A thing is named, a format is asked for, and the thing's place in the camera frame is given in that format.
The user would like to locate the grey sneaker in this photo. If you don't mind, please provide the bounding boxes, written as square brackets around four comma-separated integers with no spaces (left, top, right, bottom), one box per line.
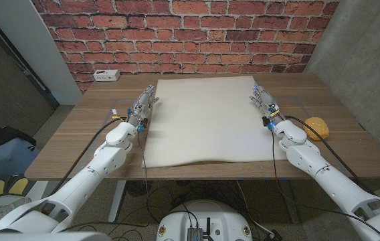
[0,197,32,227]

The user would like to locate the thin black right arm wire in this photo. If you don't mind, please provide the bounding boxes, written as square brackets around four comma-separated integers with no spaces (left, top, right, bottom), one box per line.
[270,129,380,238]

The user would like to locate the blue storage bin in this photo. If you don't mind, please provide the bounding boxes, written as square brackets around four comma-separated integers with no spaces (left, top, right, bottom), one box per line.
[0,137,40,181]

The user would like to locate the thin black left arm wire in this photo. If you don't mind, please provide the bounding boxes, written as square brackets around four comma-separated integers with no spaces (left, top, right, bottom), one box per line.
[137,131,177,228]

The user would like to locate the grey table leg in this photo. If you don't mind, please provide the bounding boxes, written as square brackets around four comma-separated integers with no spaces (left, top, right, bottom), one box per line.
[278,180,301,224]

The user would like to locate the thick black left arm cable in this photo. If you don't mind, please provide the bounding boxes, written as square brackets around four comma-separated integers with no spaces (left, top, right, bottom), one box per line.
[47,116,128,198]

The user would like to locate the yellow plastic bumpy fruit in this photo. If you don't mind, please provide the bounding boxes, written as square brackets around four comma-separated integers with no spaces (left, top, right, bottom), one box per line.
[303,116,330,141]

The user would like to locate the white power strip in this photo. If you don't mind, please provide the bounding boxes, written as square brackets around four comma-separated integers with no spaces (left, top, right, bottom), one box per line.
[92,69,121,82]

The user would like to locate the cream memory foam sheet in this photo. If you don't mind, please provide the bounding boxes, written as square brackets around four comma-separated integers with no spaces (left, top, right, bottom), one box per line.
[142,75,288,169]

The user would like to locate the thin black arm wire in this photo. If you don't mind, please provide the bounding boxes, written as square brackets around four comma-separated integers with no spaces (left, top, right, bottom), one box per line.
[270,129,380,238]
[137,131,177,228]

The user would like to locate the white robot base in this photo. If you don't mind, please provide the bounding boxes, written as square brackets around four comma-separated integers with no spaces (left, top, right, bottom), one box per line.
[156,199,254,241]

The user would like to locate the red brick printed backdrop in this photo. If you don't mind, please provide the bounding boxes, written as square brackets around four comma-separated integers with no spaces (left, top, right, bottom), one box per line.
[31,0,341,93]

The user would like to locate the grey electronics box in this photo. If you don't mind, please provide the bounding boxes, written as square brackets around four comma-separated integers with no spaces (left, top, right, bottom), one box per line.
[187,227,204,241]

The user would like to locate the black yellow padded item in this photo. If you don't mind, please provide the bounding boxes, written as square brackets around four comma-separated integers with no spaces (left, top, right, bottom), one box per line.
[0,173,30,201]

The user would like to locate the white table leg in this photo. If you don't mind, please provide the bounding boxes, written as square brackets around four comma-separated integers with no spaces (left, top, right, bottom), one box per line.
[108,180,127,224]

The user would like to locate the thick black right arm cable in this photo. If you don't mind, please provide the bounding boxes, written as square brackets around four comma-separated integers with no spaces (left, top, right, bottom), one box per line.
[284,114,377,197]

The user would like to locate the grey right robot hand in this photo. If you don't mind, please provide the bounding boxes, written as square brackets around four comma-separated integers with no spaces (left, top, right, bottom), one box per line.
[249,84,286,131]

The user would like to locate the white floor cable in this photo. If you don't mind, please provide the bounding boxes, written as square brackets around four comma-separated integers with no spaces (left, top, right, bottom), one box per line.
[235,180,276,237]

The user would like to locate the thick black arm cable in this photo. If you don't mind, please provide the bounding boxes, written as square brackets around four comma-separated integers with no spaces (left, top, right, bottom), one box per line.
[47,116,128,198]
[284,114,377,197]

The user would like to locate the black round floor device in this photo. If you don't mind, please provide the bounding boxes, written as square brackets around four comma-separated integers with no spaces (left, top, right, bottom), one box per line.
[125,180,153,197]

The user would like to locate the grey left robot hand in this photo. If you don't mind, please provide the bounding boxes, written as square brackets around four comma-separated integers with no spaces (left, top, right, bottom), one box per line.
[126,84,160,132]

